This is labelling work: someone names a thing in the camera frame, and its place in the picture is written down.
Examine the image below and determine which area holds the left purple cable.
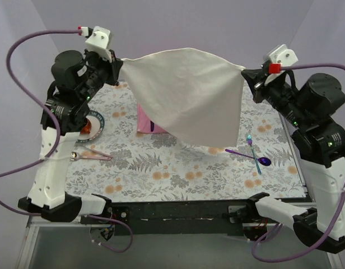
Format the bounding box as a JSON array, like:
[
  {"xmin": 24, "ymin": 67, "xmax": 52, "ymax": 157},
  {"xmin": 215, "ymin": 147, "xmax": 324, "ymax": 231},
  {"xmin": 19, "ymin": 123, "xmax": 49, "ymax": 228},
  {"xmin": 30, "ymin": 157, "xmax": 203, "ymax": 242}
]
[{"xmin": 0, "ymin": 26, "xmax": 134, "ymax": 253}]

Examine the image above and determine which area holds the white cloth napkin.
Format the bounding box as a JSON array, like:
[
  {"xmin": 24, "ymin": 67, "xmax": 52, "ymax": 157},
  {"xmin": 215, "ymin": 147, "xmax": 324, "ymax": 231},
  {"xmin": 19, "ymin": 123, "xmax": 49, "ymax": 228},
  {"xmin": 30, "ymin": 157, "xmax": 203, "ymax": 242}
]
[{"xmin": 120, "ymin": 48, "xmax": 245, "ymax": 147}]

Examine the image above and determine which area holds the pink satin placemat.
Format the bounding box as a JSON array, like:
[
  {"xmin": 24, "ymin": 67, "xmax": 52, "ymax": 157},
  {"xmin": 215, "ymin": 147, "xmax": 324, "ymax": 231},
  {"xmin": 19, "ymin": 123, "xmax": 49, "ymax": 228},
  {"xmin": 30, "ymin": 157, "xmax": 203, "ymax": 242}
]
[{"xmin": 137, "ymin": 104, "xmax": 167, "ymax": 134}]

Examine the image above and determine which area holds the purple spoon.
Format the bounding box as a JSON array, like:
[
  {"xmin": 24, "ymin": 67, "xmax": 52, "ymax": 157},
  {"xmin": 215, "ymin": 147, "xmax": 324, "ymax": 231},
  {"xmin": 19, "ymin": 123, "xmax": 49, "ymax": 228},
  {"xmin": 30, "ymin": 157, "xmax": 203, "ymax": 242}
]
[{"xmin": 225, "ymin": 149, "xmax": 272, "ymax": 166}]

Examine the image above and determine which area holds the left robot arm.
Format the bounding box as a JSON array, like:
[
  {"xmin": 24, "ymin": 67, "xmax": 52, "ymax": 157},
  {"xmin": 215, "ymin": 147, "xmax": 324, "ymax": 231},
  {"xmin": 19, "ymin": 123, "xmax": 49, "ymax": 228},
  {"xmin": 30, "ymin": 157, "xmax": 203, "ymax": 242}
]
[{"xmin": 18, "ymin": 49, "xmax": 123, "ymax": 224}]

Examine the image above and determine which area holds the purple cable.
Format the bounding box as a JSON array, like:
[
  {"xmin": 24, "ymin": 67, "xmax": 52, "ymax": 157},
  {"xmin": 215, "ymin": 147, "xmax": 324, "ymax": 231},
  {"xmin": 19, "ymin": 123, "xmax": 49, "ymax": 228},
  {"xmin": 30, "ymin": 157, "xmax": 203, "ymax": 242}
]
[
  {"xmin": 250, "ymin": 63, "xmax": 345, "ymax": 263},
  {"xmin": 0, "ymin": 26, "xmax": 134, "ymax": 253}
]

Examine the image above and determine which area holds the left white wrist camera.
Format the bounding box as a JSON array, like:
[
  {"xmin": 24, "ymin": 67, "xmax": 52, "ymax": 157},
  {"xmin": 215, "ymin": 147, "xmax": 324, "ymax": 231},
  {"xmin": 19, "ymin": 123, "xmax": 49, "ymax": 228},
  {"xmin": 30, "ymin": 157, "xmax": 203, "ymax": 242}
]
[{"xmin": 85, "ymin": 26, "xmax": 113, "ymax": 50}]

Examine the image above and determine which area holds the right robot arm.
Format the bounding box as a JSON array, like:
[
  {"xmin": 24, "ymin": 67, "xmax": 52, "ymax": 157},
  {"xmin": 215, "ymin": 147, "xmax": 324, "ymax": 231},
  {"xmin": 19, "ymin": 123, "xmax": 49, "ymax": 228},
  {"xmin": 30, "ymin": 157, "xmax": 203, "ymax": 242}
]
[{"xmin": 241, "ymin": 69, "xmax": 345, "ymax": 254}]

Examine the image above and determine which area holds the orange brown small cup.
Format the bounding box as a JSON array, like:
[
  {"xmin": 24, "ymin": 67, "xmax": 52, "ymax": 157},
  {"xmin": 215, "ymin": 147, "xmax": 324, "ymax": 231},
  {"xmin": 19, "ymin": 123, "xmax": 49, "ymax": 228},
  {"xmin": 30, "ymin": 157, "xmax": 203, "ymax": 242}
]
[{"xmin": 80, "ymin": 118, "xmax": 92, "ymax": 135}]

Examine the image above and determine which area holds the rose gold spoon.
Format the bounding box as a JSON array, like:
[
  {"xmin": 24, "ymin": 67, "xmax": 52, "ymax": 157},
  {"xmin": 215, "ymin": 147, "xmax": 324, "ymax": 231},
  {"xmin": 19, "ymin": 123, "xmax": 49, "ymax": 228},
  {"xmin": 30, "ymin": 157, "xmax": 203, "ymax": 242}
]
[{"xmin": 70, "ymin": 152, "xmax": 111, "ymax": 161}]

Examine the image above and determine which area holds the purple knife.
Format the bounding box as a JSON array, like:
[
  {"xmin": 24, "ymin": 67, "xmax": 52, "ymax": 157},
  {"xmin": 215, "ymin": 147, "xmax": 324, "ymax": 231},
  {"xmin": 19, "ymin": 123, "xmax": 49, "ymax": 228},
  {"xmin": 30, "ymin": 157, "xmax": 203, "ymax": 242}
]
[{"xmin": 150, "ymin": 121, "xmax": 155, "ymax": 133}]

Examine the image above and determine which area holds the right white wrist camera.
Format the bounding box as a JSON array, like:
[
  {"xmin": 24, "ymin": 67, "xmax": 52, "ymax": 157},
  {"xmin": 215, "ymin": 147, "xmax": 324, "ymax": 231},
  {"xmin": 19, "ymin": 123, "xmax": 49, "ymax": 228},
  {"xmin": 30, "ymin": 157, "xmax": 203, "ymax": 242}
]
[{"xmin": 263, "ymin": 44, "xmax": 298, "ymax": 67}]

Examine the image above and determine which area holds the floral patterned tablecloth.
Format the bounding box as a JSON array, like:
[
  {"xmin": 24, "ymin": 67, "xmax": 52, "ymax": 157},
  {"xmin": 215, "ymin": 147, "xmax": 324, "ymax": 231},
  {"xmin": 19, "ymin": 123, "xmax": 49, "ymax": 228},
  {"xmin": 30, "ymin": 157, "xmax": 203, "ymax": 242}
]
[{"xmin": 66, "ymin": 82, "xmax": 307, "ymax": 202}]

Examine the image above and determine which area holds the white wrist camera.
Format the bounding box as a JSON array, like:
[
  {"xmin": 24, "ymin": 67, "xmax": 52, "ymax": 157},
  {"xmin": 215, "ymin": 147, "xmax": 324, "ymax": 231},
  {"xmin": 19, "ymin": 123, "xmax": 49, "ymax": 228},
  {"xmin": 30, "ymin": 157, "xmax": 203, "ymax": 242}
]
[
  {"xmin": 263, "ymin": 44, "xmax": 298, "ymax": 67},
  {"xmin": 85, "ymin": 26, "xmax": 113, "ymax": 50}
]

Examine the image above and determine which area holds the teal rimmed saucer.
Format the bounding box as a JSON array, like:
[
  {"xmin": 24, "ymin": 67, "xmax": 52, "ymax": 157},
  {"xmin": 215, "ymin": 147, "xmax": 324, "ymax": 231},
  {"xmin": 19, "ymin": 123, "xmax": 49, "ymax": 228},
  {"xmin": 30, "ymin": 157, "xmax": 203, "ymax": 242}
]
[{"xmin": 76, "ymin": 110, "xmax": 105, "ymax": 143}]

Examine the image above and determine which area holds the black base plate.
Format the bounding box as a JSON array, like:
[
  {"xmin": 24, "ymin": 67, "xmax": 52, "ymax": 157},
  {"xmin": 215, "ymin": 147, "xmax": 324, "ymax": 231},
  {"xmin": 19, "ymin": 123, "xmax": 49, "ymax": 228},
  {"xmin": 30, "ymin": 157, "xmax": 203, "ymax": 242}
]
[{"xmin": 80, "ymin": 200, "xmax": 277, "ymax": 238}]

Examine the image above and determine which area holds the iridescent blue fork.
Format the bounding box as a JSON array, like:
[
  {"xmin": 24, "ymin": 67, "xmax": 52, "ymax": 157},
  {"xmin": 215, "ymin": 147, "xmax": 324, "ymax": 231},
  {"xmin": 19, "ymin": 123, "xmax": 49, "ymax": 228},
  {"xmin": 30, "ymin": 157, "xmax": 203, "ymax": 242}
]
[{"xmin": 246, "ymin": 133, "xmax": 262, "ymax": 175}]

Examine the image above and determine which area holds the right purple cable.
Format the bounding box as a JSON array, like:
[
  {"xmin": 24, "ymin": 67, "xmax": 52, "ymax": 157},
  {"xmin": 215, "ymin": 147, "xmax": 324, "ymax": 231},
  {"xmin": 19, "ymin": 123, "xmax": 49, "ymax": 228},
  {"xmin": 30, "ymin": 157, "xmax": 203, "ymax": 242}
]
[{"xmin": 250, "ymin": 63, "xmax": 345, "ymax": 263}]

